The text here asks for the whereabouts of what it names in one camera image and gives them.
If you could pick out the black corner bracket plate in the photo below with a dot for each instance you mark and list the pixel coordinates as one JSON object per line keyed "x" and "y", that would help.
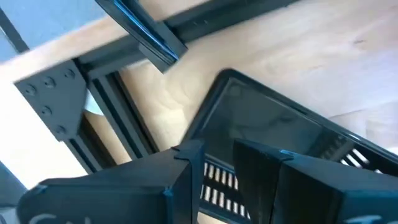
{"x": 53, "y": 99}

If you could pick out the black plastic basket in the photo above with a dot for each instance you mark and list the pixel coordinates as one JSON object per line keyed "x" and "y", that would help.
{"x": 264, "y": 118}

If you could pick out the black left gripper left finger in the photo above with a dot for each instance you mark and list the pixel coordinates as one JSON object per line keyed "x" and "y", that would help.
{"x": 109, "y": 199}

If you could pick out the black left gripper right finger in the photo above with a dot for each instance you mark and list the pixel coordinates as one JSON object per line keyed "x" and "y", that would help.
{"x": 311, "y": 193}

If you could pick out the black aluminium frame rail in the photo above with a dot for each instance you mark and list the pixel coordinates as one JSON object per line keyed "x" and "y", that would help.
{"x": 217, "y": 17}
{"x": 124, "y": 115}
{"x": 90, "y": 149}

